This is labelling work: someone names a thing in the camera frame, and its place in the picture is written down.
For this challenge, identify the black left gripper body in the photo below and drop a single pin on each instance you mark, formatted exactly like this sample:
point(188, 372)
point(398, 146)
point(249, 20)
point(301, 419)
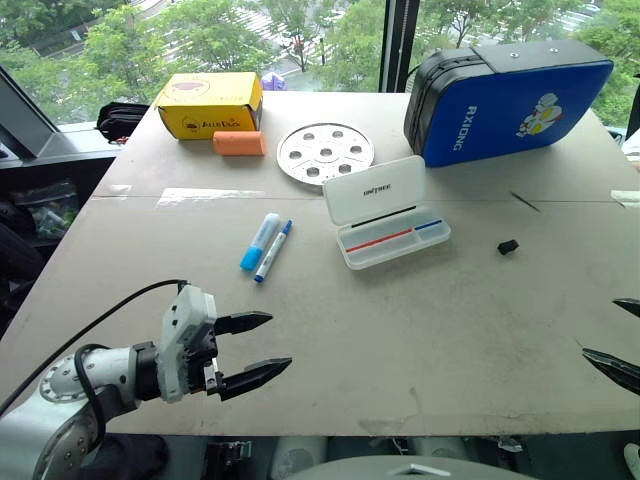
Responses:
point(205, 372)

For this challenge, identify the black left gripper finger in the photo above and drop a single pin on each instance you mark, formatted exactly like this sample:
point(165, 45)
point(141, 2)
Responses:
point(242, 322)
point(255, 377)

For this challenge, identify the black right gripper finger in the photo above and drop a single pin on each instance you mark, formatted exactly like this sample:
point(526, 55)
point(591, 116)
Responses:
point(620, 370)
point(631, 306)

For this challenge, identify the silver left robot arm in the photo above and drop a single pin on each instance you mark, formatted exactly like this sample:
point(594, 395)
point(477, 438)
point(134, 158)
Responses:
point(115, 370)

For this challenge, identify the white open pencil case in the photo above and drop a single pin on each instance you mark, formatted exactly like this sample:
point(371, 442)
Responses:
point(375, 195)

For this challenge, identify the blue and black hard case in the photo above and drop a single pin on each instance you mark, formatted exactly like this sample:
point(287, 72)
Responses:
point(500, 110)

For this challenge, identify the white marker with blue cap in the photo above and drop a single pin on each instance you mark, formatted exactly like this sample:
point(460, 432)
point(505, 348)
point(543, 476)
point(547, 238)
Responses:
point(274, 250)

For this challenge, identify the white highlighter with blue cap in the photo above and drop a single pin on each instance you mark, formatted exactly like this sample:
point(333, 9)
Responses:
point(260, 242)

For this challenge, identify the black clamp under table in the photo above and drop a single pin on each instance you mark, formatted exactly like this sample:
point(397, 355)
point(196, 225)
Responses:
point(227, 460)

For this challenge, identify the grey rounded shape under table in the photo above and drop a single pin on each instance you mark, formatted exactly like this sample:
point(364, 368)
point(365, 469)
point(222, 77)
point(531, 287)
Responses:
point(297, 460)

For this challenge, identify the dark cloth under table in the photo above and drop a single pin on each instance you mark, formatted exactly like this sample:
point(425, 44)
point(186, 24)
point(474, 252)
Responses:
point(130, 457)

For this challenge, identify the small black plastic piece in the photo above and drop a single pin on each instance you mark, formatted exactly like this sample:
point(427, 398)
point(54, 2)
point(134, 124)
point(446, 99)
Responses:
point(507, 248)

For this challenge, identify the thin dark stick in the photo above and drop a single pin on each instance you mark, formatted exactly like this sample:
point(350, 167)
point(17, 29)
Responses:
point(525, 201)

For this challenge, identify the orange foam block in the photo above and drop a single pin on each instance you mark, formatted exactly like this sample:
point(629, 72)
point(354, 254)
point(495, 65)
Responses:
point(237, 144)

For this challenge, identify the grey robot torso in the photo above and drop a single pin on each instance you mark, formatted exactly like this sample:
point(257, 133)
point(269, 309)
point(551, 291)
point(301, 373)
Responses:
point(410, 470)

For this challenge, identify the round perforated metal plate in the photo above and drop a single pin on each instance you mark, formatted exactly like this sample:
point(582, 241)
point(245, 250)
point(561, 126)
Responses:
point(325, 155)

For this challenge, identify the yellow cardboard box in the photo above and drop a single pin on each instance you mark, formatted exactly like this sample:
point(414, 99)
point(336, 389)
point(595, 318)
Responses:
point(210, 100)

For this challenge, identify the black bag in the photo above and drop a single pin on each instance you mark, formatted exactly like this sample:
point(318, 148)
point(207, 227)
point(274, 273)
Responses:
point(120, 122)

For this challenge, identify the purple object outside window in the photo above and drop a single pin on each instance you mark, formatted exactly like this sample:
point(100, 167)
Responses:
point(273, 81)

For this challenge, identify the dark window mullion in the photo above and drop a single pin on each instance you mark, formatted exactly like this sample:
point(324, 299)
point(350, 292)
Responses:
point(400, 40)

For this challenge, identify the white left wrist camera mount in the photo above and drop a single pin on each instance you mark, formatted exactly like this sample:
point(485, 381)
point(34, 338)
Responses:
point(185, 320)

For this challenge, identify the dark slanted window frame beam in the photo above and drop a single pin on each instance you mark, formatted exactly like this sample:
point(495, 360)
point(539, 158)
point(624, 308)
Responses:
point(25, 120)

